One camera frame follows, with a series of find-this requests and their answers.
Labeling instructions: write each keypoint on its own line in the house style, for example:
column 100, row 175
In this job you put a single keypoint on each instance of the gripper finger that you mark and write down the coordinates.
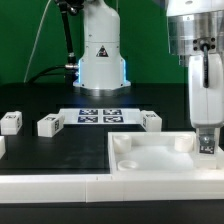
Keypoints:
column 207, row 135

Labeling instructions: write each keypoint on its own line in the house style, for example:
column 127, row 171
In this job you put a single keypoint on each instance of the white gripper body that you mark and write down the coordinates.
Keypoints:
column 206, row 104

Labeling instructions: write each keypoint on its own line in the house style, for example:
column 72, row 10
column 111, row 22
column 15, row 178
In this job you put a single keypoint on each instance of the white square table top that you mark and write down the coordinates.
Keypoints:
column 154, row 152

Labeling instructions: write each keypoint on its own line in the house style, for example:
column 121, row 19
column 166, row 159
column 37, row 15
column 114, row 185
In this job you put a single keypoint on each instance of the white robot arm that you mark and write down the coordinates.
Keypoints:
column 196, row 36

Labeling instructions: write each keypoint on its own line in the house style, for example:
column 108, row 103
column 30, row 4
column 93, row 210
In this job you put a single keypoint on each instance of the white marker tag sheet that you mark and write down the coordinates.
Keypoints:
column 97, row 116

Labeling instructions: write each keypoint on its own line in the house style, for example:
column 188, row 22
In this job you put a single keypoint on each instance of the white left fence piece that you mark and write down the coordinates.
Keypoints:
column 2, row 146

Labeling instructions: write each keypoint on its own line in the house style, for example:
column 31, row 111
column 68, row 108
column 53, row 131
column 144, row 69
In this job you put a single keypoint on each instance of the white front fence wall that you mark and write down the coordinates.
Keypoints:
column 108, row 188

